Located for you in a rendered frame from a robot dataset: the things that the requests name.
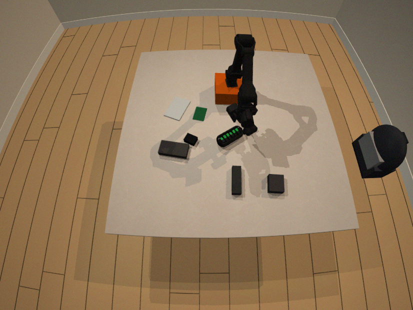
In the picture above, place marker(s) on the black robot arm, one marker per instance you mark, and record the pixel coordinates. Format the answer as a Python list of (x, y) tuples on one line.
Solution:
[(245, 45)]

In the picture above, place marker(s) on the green rectangular block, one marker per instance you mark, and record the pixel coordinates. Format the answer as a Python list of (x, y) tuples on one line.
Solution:
[(199, 113)]

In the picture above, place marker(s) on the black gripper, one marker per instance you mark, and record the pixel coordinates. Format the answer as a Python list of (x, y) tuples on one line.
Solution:
[(232, 111)]

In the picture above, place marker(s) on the dark grey switch panel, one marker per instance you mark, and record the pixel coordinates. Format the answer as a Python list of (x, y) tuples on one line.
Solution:
[(229, 136)]

